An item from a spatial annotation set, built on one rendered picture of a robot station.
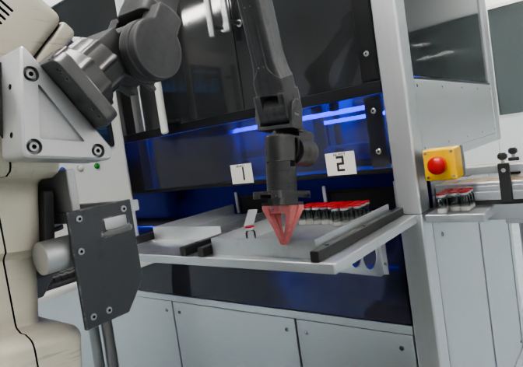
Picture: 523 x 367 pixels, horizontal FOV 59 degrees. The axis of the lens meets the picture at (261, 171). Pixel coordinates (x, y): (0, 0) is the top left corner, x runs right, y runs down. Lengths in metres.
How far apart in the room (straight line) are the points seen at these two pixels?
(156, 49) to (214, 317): 1.19
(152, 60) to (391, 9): 0.70
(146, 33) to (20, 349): 0.42
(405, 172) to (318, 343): 0.57
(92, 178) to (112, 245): 0.96
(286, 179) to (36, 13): 0.47
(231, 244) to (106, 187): 0.79
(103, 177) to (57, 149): 1.14
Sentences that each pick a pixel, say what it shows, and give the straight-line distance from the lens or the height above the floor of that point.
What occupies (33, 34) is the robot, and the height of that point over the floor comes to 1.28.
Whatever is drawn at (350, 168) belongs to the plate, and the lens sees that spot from 1.20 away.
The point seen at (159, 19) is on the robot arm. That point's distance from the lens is 0.62.
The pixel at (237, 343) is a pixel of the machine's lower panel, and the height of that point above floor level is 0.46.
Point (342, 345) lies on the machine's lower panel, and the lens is 1.37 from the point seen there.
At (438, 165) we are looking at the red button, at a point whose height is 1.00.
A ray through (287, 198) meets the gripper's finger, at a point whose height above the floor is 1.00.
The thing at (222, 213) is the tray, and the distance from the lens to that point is 1.51.
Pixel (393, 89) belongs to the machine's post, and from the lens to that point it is 1.14.
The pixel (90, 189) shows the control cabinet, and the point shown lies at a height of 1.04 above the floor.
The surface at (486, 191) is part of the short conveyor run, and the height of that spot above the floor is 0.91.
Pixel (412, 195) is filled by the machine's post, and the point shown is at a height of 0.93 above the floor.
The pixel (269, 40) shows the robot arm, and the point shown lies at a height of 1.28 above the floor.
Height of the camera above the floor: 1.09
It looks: 3 degrees down
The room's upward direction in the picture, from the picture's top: 8 degrees counter-clockwise
